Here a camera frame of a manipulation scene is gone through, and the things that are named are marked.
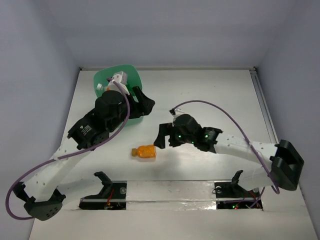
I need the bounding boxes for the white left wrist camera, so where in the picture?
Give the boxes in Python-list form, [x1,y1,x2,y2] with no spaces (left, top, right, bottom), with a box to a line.
[105,71,130,95]

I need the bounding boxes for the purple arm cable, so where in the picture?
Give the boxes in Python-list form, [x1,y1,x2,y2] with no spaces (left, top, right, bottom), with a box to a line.
[5,77,131,221]
[169,100,281,208]

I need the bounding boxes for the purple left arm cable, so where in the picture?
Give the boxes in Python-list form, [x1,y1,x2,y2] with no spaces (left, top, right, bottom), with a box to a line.
[5,77,131,221]

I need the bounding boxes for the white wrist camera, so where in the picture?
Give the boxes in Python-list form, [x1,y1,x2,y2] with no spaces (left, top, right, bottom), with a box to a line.
[105,71,130,95]
[169,107,185,121]

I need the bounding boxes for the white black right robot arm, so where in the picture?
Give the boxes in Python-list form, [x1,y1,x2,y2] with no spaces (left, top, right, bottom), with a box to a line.
[154,114,304,196]

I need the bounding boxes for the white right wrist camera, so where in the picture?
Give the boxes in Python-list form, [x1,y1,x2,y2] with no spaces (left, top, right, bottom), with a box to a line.
[169,107,185,121]

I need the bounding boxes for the orange juice bottle barcode label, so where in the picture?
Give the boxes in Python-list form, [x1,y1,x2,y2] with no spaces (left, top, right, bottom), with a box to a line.
[131,144,157,159]

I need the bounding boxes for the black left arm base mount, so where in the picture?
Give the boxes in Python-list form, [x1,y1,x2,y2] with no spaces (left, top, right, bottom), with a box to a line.
[78,171,127,210]

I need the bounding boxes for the orange label clear tea bottle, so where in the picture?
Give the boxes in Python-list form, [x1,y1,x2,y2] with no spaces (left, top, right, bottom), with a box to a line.
[96,83,109,93]

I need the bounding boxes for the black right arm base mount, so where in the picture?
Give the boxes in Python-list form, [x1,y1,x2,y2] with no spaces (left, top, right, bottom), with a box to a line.
[212,170,263,210]

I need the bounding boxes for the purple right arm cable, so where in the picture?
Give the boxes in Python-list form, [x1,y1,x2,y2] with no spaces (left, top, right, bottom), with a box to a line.
[169,100,281,208]

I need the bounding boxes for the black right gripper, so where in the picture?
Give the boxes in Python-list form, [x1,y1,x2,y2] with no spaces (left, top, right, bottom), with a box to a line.
[153,122,195,149]

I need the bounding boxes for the green plastic bin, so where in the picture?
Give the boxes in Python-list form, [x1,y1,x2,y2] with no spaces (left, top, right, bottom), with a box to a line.
[92,64,144,128]

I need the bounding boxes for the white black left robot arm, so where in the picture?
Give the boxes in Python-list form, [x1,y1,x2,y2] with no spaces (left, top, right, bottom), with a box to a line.
[9,82,155,221]

